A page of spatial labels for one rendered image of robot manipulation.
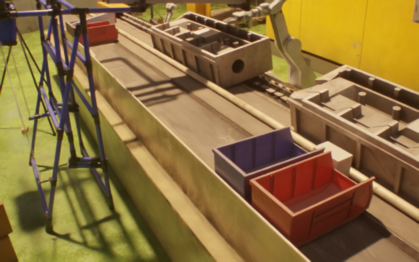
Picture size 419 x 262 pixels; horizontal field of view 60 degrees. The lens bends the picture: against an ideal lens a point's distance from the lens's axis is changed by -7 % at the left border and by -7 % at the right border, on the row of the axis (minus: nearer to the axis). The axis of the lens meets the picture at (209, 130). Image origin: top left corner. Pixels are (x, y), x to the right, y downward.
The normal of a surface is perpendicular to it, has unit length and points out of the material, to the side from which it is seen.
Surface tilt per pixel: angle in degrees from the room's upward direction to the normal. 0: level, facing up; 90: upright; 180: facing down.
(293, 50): 90
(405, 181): 100
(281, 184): 88
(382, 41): 90
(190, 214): 0
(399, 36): 90
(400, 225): 0
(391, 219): 0
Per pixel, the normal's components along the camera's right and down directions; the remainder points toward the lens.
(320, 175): 0.50, 0.36
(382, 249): -0.01, -0.89
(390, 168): -0.86, 0.38
